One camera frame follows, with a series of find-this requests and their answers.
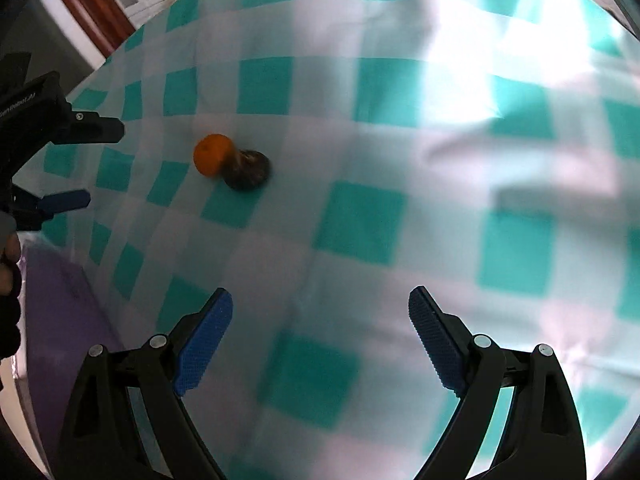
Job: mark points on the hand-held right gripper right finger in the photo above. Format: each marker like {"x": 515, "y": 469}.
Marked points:
{"x": 439, "y": 345}

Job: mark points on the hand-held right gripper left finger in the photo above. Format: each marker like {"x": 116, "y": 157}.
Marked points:
{"x": 202, "y": 342}

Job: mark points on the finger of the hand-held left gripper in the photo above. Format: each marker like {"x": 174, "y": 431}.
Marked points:
{"x": 95, "y": 130}
{"x": 62, "y": 201}

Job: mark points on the small orange fruit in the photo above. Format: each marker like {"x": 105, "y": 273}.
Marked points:
{"x": 213, "y": 154}

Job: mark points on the dark round fruit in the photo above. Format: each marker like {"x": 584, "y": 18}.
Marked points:
{"x": 246, "y": 170}

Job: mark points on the person's left hand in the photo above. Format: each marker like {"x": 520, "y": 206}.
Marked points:
{"x": 7, "y": 260}

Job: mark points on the purple seat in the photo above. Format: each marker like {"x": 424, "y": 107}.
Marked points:
{"x": 60, "y": 320}

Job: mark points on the teal white checked tablecloth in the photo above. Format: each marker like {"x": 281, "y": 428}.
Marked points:
{"x": 350, "y": 210}

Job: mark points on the brown wooden door frame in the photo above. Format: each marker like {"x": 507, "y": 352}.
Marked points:
{"x": 87, "y": 7}

